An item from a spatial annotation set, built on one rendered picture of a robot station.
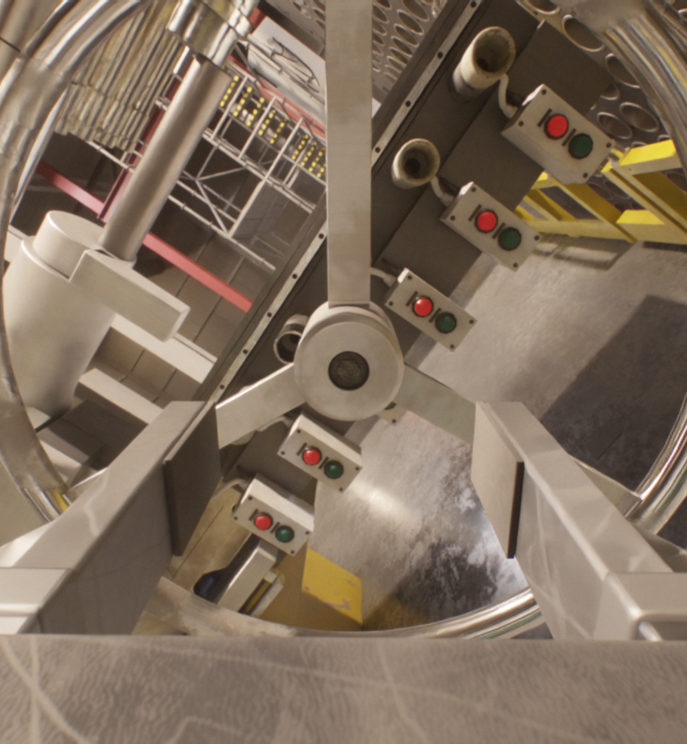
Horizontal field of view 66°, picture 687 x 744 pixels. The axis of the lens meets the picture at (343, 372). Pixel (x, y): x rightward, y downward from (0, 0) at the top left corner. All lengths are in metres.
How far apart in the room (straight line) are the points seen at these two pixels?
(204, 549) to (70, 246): 0.72
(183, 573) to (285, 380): 1.11
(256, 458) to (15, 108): 0.92
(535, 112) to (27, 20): 0.74
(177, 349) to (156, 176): 7.05
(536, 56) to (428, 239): 0.34
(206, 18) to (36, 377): 0.83
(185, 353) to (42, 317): 6.96
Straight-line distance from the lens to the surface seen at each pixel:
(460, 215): 0.92
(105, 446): 1.40
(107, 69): 3.49
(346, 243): 0.25
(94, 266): 1.22
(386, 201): 1.02
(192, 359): 8.21
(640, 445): 1.50
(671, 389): 1.55
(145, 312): 1.20
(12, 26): 0.97
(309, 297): 1.03
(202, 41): 1.24
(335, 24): 0.26
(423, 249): 1.00
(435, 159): 0.84
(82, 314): 1.29
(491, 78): 0.87
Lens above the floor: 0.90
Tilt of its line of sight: 9 degrees down
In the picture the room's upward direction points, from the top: 56 degrees counter-clockwise
